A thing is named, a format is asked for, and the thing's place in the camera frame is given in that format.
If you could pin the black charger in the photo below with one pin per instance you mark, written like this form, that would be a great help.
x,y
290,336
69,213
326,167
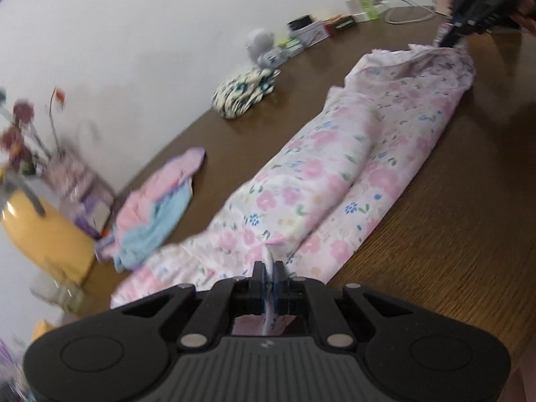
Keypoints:
x,y
300,21

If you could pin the white robot-shaped speaker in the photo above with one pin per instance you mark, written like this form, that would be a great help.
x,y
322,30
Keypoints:
x,y
261,42

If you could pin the artificial flower bunch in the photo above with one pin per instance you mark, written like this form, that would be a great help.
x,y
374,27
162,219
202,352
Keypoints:
x,y
19,134

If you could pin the small boxes along wall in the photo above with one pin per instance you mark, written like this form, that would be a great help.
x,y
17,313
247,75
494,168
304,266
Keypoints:
x,y
312,33

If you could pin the purple tissue box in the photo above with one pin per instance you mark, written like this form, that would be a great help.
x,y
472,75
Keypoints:
x,y
94,217

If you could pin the green spray bottle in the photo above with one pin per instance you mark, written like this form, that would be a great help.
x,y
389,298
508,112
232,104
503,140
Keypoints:
x,y
368,7

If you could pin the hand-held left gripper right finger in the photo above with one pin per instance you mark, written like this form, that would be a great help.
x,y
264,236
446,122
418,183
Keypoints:
x,y
279,291

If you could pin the purple textured vase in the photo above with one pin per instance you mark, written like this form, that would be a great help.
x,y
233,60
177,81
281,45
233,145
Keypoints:
x,y
71,171

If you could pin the pink purple blue garment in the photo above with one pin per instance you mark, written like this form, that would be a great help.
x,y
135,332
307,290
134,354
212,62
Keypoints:
x,y
159,201

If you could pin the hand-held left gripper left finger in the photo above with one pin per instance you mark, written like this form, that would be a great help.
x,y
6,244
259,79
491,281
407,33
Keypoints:
x,y
259,289

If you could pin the pink floral garment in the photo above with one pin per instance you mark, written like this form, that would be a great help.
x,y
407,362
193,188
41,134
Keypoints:
x,y
335,155

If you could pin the clear glass jar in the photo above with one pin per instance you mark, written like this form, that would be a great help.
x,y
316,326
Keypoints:
x,y
58,291

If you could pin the white charger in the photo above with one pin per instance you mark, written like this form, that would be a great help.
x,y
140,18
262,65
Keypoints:
x,y
354,8

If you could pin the folded white teal-print cloth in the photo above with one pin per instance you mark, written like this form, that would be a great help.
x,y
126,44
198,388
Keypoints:
x,y
243,92

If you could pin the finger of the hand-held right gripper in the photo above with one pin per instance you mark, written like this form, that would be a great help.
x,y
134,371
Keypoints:
x,y
444,35
459,42

